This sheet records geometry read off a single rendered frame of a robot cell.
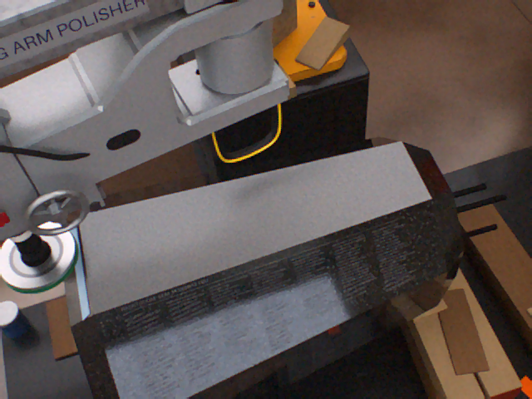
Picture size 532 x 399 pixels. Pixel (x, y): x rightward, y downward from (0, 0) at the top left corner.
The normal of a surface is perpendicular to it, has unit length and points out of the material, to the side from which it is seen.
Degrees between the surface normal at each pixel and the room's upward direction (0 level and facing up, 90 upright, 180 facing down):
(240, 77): 90
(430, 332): 0
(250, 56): 90
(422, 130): 0
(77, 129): 90
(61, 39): 90
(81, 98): 4
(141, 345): 45
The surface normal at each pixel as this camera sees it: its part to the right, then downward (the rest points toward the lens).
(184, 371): 0.18, 0.14
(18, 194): 0.45, 0.72
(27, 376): -0.07, -0.57
